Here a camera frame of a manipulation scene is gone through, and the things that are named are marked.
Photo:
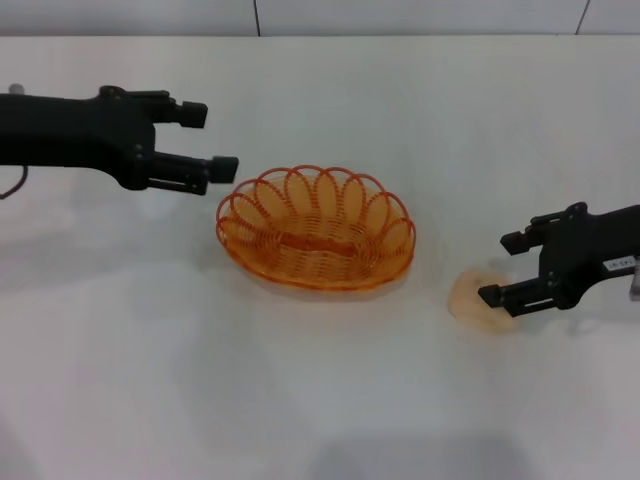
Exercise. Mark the orange woven plastic basket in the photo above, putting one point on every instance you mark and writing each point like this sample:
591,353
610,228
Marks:
315,245

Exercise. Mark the round pale bread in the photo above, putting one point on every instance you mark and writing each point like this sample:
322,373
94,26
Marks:
465,300

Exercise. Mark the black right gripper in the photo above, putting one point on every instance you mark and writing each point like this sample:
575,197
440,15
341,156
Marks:
585,250

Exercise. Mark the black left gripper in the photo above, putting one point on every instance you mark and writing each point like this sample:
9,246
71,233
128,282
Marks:
75,132

